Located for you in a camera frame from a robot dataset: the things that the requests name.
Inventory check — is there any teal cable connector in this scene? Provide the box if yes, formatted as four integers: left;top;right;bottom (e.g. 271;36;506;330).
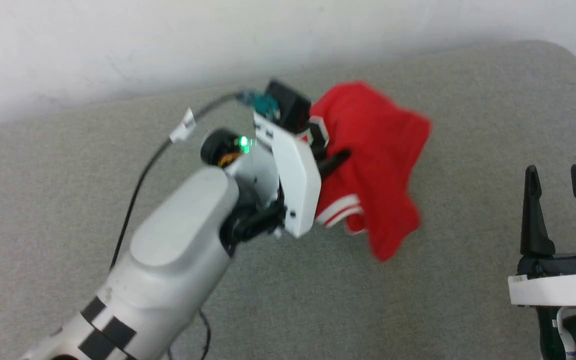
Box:
238;89;281;121

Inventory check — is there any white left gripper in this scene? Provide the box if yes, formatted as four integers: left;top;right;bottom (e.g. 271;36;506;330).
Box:
253;111;353;239

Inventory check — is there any white cable label tag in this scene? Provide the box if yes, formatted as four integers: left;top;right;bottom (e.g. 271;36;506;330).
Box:
169;107;197;145

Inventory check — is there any white right arm cable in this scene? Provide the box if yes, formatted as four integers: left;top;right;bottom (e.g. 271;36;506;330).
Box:
555;306;576;360

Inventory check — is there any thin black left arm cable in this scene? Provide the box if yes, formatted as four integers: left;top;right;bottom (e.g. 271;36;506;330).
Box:
109;91;249;360

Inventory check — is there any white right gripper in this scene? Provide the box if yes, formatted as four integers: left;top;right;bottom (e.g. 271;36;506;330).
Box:
507;163;576;307

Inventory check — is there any red white basketball jersey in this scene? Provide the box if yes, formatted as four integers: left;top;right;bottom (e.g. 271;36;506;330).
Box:
309;81;433;263

